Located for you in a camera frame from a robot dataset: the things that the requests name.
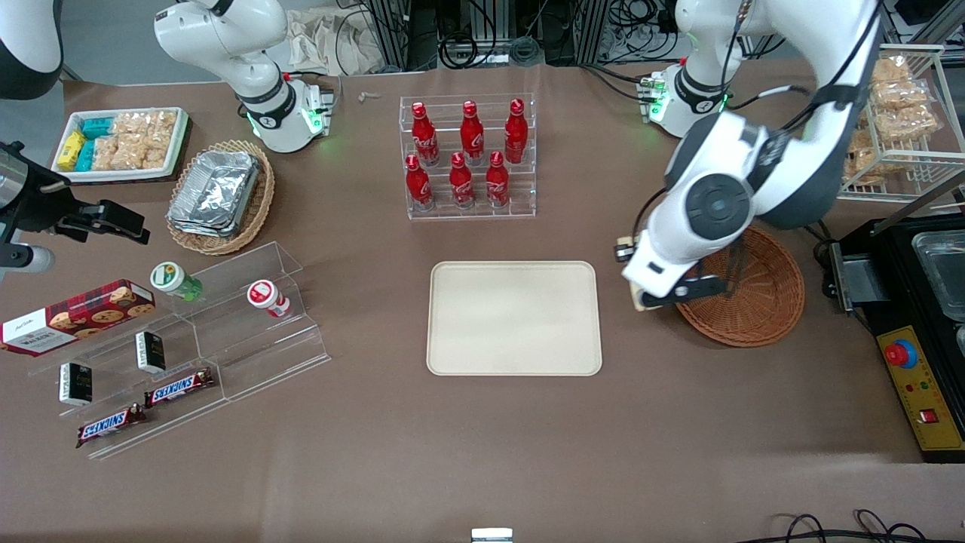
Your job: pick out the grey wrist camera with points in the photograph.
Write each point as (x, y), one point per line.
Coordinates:
(26, 259)
(627, 249)

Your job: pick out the yellow snack packet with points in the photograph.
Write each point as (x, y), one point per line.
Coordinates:
(71, 149)

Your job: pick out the green lid white cup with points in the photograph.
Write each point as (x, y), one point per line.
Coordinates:
(170, 277)

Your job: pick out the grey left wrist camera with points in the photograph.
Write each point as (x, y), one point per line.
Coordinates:
(627, 249)

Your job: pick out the small white metal block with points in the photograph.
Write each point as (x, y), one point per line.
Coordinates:
(491, 535)

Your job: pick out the clear bag fried snacks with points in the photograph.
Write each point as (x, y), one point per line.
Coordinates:
(859, 154)
(901, 95)
(891, 69)
(908, 122)

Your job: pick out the clear acrylic tiered stand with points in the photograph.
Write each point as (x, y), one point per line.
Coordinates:
(249, 354)

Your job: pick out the black machine yellow panel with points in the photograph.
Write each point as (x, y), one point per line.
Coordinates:
(897, 302)

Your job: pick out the clear acrylic bottle rack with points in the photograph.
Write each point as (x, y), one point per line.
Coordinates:
(520, 204)

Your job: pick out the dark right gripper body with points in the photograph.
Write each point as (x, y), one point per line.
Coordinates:
(39, 206)

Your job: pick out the red tartan cookie box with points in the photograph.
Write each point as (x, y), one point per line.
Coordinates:
(83, 317)

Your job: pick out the small black white box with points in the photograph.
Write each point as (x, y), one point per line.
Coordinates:
(75, 384)
(151, 351)

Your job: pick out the crumpled beige paper bag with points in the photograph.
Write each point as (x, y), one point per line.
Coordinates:
(332, 41)

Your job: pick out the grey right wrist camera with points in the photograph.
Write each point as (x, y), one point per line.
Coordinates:
(26, 259)

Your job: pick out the light oval wicker basket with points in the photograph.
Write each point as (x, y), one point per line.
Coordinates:
(260, 204)

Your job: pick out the brown round wicker basket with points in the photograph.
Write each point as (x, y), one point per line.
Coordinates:
(761, 302)

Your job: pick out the red cola bottle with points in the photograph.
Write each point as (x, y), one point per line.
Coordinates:
(461, 181)
(472, 134)
(516, 132)
(424, 136)
(417, 182)
(497, 179)

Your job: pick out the white rectangular snack tray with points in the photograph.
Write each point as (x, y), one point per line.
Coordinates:
(121, 175)

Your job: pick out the small grey table scrap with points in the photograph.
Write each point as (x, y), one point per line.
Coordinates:
(369, 96)

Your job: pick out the clear glass container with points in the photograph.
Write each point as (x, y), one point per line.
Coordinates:
(942, 264)

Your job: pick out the Snickers chocolate bar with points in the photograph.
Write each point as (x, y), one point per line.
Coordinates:
(111, 425)
(179, 388)

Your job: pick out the clear bag puffed snacks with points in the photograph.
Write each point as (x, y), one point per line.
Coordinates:
(157, 154)
(162, 124)
(111, 154)
(128, 124)

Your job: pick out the red lid white cup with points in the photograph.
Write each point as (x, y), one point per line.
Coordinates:
(264, 296)

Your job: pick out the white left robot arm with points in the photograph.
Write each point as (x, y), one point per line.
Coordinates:
(709, 151)

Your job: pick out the teal snack packet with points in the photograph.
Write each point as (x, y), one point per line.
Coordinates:
(96, 127)
(86, 156)

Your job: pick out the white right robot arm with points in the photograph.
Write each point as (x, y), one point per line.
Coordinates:
(226, 38)

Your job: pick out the aluminium foil tray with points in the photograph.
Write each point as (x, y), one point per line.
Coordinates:
(215, 188)
(197, 230)

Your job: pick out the beige rectangular tray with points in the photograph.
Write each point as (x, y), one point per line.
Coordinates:
(513, 317)

